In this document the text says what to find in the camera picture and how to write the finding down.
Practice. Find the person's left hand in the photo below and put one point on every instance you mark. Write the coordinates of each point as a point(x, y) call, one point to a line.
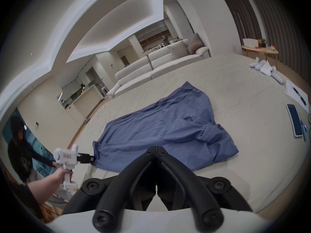
point(60, 176)

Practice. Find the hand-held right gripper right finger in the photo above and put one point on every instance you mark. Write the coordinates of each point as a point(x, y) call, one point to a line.
point(179, 178)

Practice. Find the white kitchen counter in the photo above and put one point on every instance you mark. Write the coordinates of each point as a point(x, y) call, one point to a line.
point(85, 95)

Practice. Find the white cushion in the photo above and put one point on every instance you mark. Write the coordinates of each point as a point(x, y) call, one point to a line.
point(179, 50)

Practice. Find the person's left forearm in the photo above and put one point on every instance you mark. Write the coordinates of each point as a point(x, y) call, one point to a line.
point(40, 190)

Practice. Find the grey-brown cushion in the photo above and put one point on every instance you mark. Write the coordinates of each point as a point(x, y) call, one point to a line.
point(195, 44)

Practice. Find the white paper sheet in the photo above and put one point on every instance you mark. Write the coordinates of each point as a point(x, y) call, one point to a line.
point(291, 95)

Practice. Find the wall shelf unit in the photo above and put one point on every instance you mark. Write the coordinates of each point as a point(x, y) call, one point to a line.
point(151, 34)

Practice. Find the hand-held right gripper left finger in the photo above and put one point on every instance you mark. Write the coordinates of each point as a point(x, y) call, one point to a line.
point(136, 178)

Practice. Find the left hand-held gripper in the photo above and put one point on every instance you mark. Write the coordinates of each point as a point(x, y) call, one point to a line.
point(66, 157)

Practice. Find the blue shirt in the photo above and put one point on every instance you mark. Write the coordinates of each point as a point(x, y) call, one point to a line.
point(158, 130)

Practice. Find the black pen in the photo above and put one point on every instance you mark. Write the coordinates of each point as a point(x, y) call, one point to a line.
point(299, 95)

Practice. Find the small blue card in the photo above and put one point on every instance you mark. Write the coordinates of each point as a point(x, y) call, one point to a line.
point(304, 129)

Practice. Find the white sofa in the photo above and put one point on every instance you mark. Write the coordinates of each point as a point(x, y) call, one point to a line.
point(136, 69)

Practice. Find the bed with beige sheet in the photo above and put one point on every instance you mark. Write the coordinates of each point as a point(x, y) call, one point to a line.
point(243, 154)

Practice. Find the round wooden side table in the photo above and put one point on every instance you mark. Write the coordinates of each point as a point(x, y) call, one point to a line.
point(260, 48)

